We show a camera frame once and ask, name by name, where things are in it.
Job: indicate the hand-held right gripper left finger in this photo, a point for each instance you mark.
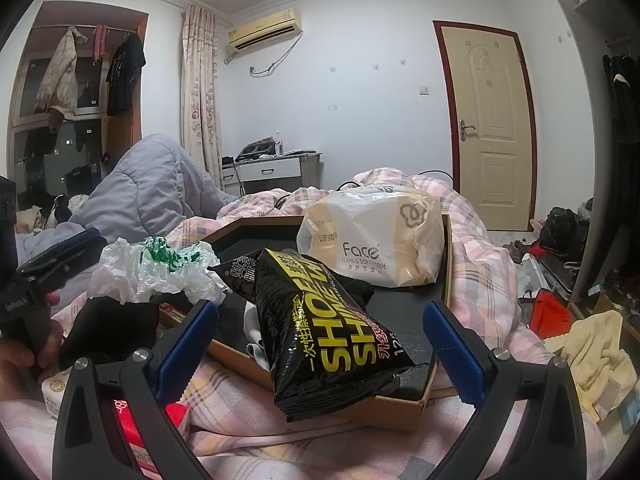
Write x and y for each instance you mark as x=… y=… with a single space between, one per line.
x=187 y=345

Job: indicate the brown cardboard box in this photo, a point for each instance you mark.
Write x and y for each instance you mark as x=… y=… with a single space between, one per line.
x=400 y=412

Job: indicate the beige tissue pack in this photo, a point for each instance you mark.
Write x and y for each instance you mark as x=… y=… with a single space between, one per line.
x=370 y=235

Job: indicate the black bag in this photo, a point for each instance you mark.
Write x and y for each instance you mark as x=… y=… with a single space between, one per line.
x=562 y=230

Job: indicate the beige door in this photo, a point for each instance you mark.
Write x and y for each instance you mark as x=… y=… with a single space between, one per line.
x=490 y=125

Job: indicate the cream printed packet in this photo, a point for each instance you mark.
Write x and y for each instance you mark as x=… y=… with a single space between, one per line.
x=55 y=390

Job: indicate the beige hanging jacket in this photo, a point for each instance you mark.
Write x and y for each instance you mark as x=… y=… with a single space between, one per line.
x=60 y=80

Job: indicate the cream air conditioner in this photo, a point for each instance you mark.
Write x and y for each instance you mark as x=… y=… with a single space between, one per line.
x=265 y=30

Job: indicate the black hanging shirt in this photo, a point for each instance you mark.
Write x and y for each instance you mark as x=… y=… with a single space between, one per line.
x=122 y=80

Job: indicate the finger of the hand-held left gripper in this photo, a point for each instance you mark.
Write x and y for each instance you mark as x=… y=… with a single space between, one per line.
x=75 y=255

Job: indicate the wooden wardrobe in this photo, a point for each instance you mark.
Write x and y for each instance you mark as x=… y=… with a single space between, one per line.
x=122 y=135

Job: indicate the cream towel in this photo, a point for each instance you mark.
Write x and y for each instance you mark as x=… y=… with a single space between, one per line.
x=600 y=355

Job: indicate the clear water bottle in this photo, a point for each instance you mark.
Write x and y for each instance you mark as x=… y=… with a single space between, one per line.
x=278 y=146

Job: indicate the black desk device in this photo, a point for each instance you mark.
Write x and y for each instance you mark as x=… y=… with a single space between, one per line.
x=255 y=150

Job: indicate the white green plastic bag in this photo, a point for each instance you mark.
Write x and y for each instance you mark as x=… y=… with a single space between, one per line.
x=150 y=275

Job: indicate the red bag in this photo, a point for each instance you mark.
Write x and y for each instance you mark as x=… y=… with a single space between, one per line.
x=547 y=315

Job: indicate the floral curtain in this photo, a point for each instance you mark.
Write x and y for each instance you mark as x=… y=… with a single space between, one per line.
x=200 y=100

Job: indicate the grey quilt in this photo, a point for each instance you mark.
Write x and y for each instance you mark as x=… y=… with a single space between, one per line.
x=145 y=185

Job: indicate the black hanging coats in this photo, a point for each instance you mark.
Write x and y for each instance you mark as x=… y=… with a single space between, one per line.
x=622 y=105

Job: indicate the black knit sock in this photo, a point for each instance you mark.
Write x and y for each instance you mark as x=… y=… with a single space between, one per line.
x=110 y=325

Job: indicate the pink hanging item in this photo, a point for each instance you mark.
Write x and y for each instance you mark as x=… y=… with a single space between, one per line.
x=100 y=42

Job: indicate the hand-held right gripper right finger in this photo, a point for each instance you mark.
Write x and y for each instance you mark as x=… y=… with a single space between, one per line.
x=457 y=355

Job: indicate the light grey sock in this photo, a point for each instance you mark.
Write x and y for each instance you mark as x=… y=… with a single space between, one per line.
x=255 y=330

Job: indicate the clothes pile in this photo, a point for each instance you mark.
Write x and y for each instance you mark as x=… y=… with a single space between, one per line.
x=50 y=215

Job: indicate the black yellow-print packet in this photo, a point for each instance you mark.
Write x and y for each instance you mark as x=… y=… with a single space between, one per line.
x=310 y=320

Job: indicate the person's left hand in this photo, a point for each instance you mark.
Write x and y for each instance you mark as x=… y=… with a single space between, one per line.
x=47 y=345

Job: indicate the white bedside cabinet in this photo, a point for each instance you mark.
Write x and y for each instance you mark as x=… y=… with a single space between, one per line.
x=270 y=170

